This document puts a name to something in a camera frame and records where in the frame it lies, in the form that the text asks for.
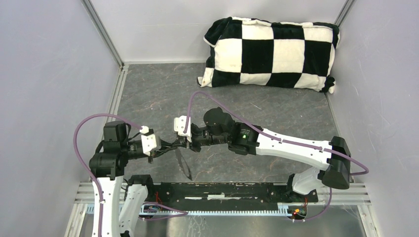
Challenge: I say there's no aluminium frame rail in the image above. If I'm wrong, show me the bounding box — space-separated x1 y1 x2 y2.
74 182 372 205

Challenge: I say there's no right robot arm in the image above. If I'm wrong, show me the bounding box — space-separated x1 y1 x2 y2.
186 107 351 201

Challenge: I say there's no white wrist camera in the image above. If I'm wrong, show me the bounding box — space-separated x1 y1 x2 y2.
139 126 162 156
173 116 192 142

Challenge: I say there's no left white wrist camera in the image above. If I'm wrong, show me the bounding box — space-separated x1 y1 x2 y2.
139 126 162 156

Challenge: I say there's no black white checkered pillow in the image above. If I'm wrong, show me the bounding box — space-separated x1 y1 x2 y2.
197 17 340 93

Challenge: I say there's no right base circuit board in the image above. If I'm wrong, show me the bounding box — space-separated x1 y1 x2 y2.
288 207 307 219

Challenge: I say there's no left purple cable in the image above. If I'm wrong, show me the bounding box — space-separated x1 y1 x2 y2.
73 113 145 237

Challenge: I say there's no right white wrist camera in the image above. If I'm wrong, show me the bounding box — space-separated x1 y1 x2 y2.
173 116 192 142

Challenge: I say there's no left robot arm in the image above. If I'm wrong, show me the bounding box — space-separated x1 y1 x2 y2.
88 120 179 237

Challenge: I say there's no left base circuit board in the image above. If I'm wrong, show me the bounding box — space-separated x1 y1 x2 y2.
142 204 162 213

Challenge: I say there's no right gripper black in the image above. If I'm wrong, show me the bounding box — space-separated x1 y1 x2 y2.
172 127 229 154

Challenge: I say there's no purple cable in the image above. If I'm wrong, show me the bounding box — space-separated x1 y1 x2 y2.
73 113 145 237
184 91 370 222

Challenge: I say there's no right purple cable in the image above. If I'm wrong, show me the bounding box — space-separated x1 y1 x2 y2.
184 91 370 222

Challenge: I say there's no base circuit board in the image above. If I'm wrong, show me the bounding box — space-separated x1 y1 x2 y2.
288 207 307 219
142 204 162 213

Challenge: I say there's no white toothed cable strip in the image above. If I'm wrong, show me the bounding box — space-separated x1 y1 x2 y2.
85 204 295 217

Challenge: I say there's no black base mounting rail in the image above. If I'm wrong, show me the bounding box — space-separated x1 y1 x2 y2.
146 182 319 211

